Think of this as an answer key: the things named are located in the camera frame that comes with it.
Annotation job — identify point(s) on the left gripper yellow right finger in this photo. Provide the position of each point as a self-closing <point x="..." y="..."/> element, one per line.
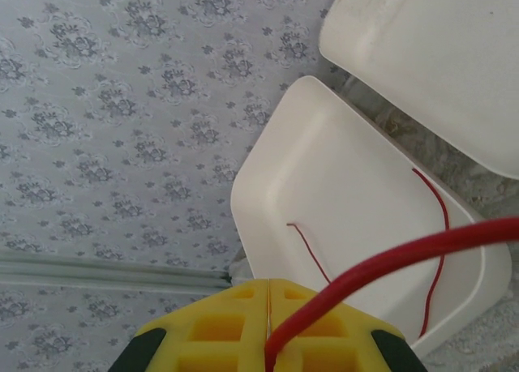
<point x="344" y="347"/>

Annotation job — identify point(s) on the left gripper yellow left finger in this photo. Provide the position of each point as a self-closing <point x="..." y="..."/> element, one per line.
<point x="215" y="331"/>

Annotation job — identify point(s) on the white plastic tray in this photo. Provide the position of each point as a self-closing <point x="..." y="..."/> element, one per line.
<point x="324" y="165"/>
<point x="425" y="64"/>

